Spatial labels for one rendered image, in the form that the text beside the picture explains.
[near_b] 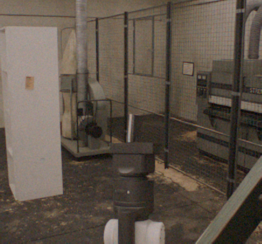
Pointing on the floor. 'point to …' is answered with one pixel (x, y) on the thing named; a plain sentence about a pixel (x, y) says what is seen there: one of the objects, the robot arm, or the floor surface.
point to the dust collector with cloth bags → (82, 107)
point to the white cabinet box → (31, 110)
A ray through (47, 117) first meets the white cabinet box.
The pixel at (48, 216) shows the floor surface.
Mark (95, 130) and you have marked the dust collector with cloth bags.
